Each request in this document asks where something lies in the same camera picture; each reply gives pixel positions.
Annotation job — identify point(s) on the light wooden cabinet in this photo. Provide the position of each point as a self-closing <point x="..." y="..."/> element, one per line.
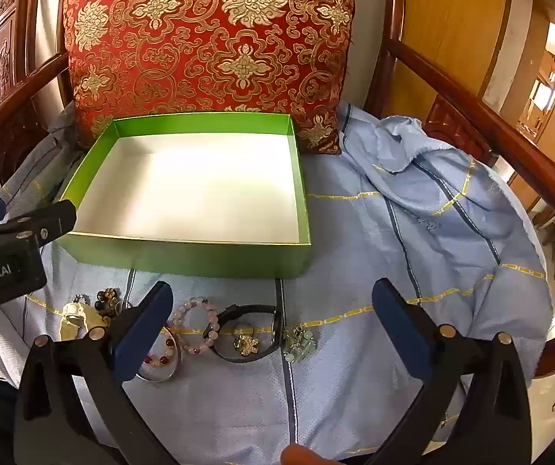
<point x="447" y="34"/>

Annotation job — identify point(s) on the white wristwatch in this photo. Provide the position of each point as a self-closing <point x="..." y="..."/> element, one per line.
<point x="71" y="312"/>

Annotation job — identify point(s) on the person's leg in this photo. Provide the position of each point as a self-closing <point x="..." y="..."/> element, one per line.
<point x="306" y="456"/>

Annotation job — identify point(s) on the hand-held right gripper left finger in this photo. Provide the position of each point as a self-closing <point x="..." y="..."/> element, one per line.
<point x="139" y="339"/>

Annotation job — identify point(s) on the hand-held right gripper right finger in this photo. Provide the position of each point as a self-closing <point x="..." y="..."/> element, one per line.
<point x="401" y="334"/>

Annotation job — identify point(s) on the large silver bangle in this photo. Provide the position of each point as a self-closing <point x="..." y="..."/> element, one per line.
<point x="161" y="379"/>

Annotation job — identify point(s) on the black wristwatch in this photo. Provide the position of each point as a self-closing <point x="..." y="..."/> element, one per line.
<point x="232" y="311"/>

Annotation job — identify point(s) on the dark wooden armchair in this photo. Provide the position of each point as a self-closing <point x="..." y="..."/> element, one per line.
<point x="500" y="128"/>

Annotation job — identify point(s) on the gold flower brooch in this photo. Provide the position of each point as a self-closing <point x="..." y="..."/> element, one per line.
<point x="246" y="345"/>

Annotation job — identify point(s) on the red gold patterned cushion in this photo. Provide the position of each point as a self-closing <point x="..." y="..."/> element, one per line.
<point x="209" y="38"/>

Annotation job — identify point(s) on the green cardboard box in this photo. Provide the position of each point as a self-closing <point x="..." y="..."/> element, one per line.
<point x="195" y="189"/>

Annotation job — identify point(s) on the light blue striped blanket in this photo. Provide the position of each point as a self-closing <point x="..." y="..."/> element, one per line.
<point x="355" y="261"/>

